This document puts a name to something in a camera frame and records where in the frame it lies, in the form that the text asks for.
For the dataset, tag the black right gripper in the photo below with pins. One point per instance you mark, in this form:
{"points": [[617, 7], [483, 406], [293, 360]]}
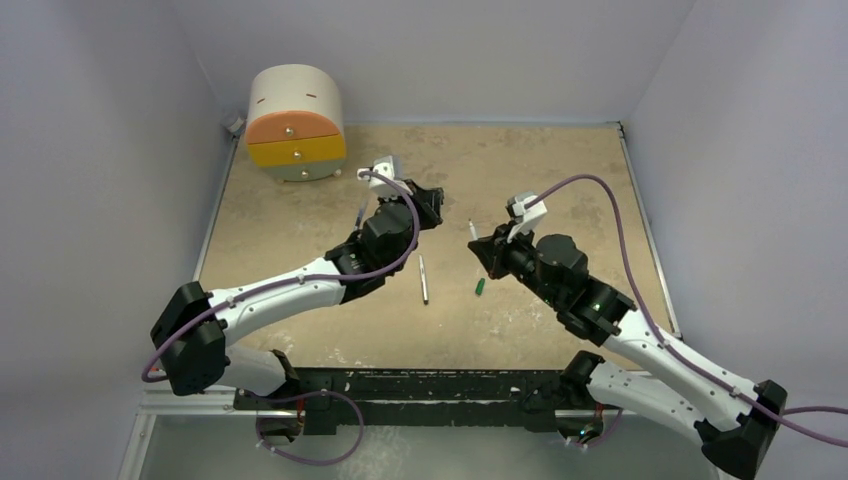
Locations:
{"points": [[499, 247]]}

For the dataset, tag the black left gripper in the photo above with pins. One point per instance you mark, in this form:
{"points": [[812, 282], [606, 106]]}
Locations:
{"points": [[426, 202]]}

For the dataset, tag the blue pen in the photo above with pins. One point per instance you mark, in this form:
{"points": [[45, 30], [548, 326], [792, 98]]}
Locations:
{"points": [[360, 215]]}

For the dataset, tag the white marker black tip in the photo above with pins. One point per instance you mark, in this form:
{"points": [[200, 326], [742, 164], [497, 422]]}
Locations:
{"points": [[423, 281]]}

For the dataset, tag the white marker blue tip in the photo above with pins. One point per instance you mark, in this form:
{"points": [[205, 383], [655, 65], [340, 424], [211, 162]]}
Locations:
{"points": [[472, 230]]}

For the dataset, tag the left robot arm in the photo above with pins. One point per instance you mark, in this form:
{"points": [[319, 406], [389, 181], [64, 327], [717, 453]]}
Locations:
{"points": [[196, 336]]}

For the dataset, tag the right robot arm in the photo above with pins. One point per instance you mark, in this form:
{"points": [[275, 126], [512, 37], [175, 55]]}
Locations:
{"points": [[738, 424]]}

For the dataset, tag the small three-drawer pastel cabinet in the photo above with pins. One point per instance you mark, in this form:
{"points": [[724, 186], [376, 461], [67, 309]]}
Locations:
{"points": [[294, 130]]}

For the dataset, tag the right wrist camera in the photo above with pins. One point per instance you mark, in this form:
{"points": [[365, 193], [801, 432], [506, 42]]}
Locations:
{"points": [[526, 211]]}

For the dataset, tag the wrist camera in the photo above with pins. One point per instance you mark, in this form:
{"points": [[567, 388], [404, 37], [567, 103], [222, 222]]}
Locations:
{"points": [[383, 178], [526, 211]]}

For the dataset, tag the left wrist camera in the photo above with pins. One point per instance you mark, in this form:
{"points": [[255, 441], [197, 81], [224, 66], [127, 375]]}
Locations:
{"points": [[383, 178]]}

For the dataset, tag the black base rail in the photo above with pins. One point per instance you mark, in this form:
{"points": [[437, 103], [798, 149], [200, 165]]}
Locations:
{"points": [[319, 400]]}

